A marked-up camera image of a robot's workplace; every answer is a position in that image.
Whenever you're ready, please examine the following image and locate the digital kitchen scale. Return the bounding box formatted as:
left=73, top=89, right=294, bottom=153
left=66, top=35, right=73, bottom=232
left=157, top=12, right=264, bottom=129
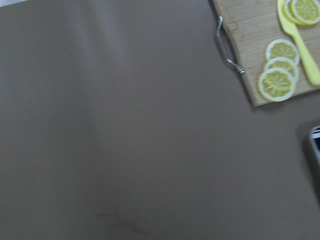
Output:
left=308, top=125, right=320, bottom=174

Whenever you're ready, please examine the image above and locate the lemon slice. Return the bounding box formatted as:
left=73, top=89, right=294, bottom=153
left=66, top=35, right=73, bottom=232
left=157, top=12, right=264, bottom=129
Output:
left=257, top=67, right=297, bottom=102
left=290, top=0, right=320, bottom=25
left=282, top=0, right=304, bottom=26
left=263, top=56, right=300, bottom=83
left=264, top=39, right=301, bottom=65

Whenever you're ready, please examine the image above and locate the yellow plastic knife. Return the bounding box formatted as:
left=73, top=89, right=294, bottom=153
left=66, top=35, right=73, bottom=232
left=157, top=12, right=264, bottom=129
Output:
left=277, top=0, right=320, bottom=86

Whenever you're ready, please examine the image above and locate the wooden cutting board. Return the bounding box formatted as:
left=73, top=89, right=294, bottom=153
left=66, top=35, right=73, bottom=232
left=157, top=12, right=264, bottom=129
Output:
left=213, top=0, right=320, bottom=106

